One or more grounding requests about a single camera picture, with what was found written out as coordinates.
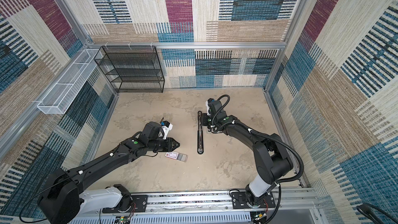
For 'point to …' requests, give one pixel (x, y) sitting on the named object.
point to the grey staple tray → (182, 157)
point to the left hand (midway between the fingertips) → (179, 143)
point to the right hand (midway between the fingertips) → (201, 120)
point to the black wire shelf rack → (131, 69)
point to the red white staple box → (172, 155)
